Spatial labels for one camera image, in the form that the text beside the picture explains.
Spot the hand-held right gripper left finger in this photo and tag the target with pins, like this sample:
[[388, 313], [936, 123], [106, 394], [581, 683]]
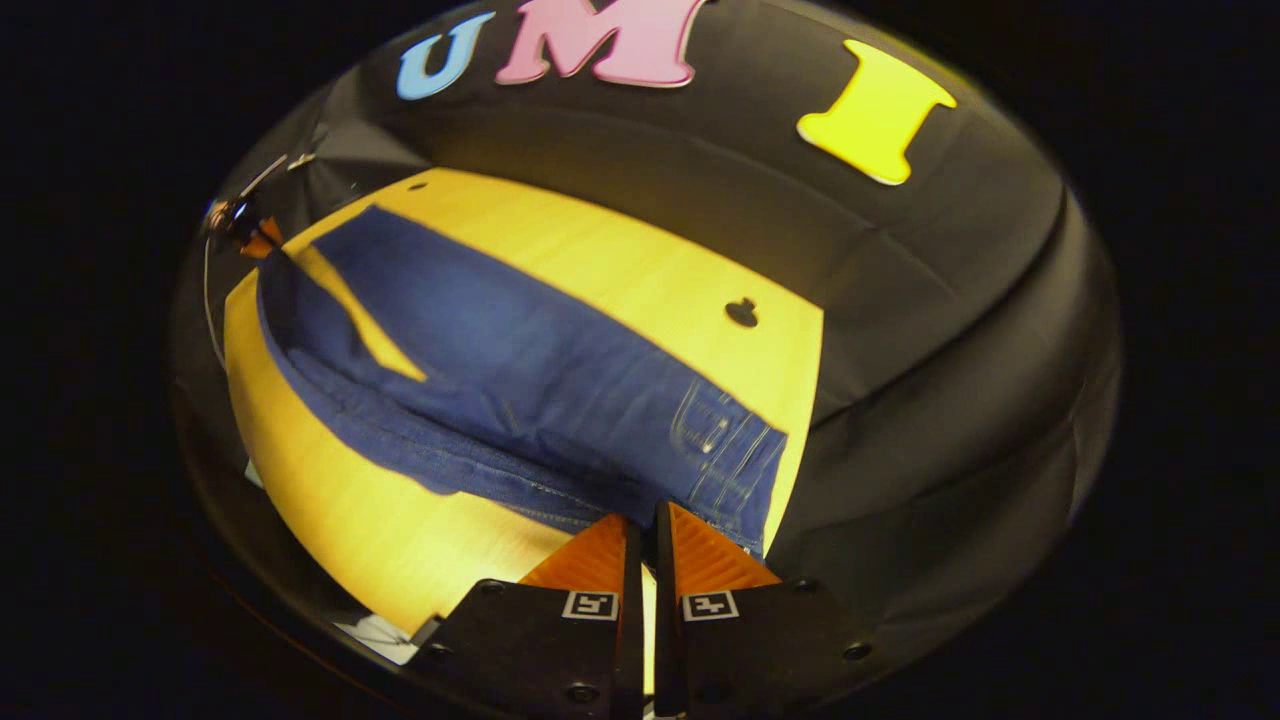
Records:
[[540, 650]]

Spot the blue denim jeans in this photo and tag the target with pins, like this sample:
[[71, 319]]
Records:
[[520, 370]]

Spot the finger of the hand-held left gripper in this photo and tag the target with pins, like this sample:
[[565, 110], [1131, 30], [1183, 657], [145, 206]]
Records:
[[263, 240]]

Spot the black backdrop cloth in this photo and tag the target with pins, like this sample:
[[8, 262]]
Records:
[[950, 330]]

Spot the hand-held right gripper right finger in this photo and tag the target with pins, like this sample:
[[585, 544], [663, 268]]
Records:
[[760, 650]]

